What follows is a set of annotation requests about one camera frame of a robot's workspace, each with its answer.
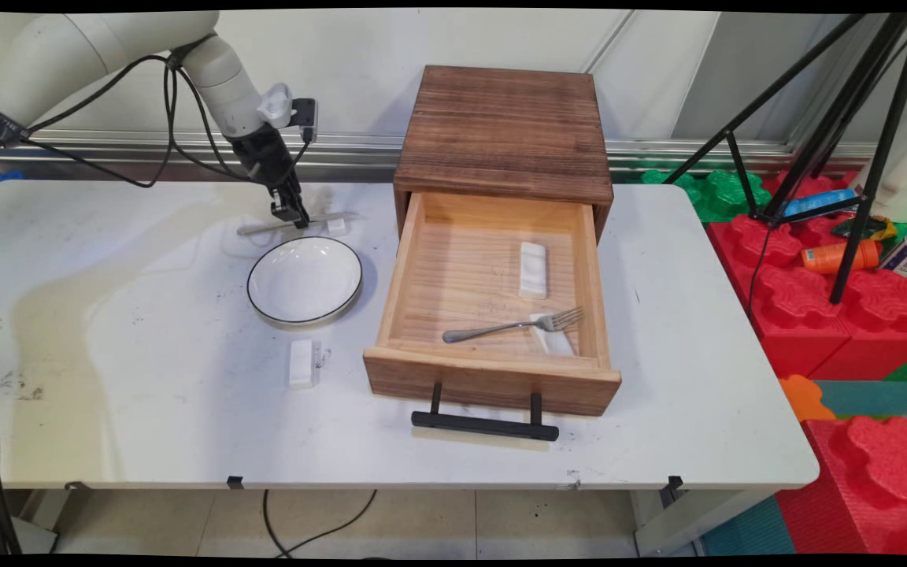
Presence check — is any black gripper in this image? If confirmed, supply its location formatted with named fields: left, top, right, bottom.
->
left=227, top=126, right=311, bottom=230

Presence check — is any silver table knife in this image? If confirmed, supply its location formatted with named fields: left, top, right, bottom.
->
left=236, top=211, right=361, bottom=237

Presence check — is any white bowl with black rim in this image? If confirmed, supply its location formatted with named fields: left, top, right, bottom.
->
left=246, top=235, right=364, bottom=328

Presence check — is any white ceramic cutlery rest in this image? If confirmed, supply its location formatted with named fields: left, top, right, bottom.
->
left=289, top=339, right=320, bottom=388
left=518, top=241, right=549, bottom=300
left=530, top=313, right=576, bottom=355

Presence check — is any light wooden drawer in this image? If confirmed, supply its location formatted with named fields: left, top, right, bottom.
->
left=363, top=191, right=623, bottom=417

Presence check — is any dark wooden cabinet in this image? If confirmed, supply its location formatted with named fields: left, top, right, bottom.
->
left=393, top=65, right=616, bottom=241

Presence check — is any silver fork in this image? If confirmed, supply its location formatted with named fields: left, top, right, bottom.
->
left=442, top=306, right=585, bottom=344

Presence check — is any white table leg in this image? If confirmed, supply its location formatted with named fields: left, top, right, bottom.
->
left=631, top=488, right=777, bottom=556
left=0, top=488, right=92, bottom=556

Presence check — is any red foam block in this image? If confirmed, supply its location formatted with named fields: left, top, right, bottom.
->
left=775, top=415, right=907, bottom=556
left=707, top=172, right=907, bottom=381

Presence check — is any blue packet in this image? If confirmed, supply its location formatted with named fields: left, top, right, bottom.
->
left=783, top=189, right=860, bottom=219

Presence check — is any orange bottle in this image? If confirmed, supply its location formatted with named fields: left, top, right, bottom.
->
left=801, top=239, right=882, bottom=275

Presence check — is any orange foam piece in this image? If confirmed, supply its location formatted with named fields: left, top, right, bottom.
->
left=778, top=374, right=838, bottom=424

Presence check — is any teal foam mat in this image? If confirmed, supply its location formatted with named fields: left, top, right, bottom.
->
left=702, top=496, right=797, bottom=556
left=813, top=380, right=907, bottom=418

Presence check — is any dark green yellow packet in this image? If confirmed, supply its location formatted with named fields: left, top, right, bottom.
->
left=831, top=214, right=899, bottom=241

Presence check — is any black tripod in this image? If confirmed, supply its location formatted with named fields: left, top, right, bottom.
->
left=662, top=11, right=907, bottom=306

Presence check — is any white plastic jug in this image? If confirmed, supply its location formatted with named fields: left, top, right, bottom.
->
left=851, top=130, right=907, bottom=224

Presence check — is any wrist camera box with mount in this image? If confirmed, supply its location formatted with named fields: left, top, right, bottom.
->
left=257, top=83, right=319, bottom=144

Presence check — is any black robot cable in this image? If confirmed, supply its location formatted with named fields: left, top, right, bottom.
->
left=0, top=54, right=314, bottom=190

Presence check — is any black drawer handle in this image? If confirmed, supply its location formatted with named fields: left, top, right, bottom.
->
left=411, top=382, right=561, bottom=442

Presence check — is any black floor cable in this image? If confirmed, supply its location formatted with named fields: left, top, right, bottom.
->
left=263, top=490, right=378, bottom=558

